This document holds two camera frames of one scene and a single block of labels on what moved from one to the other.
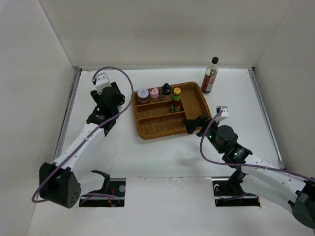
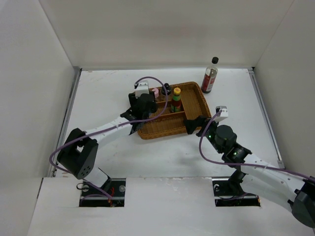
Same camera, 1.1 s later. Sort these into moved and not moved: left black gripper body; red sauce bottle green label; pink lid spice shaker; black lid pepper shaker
Moved: left black gripper body
Not moved: red sauce bottle green label; black lid pepper shaker; pink lid spice shaker
